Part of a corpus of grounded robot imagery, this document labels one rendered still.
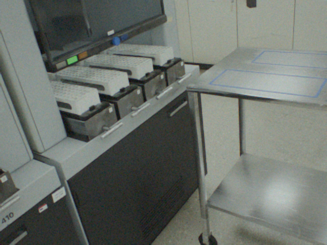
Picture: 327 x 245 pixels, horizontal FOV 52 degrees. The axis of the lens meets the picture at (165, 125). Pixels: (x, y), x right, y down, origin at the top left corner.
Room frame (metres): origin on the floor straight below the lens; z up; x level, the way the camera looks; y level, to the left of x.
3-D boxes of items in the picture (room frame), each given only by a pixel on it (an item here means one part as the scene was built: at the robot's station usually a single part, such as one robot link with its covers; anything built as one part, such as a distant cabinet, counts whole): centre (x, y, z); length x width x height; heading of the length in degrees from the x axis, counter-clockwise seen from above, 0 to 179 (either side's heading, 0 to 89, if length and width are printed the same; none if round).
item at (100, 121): (1.18, 0.45, 0.78); 0.73 x 0.14 x 0.09; 51
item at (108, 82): (1.21, 0.25, 0.83); 0.30 x 0.10 x 0.06; 51
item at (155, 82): (1.42, 0.26, 0.78); 0.73 x 0.14 x 0.09; 51
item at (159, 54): (1.45, 0.06, 0.83); 0.30 x 0.10 x 0.06; 51
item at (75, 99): (1.10, 0.35, 0.83); 0.30 x 0.10 x 0.06; 51
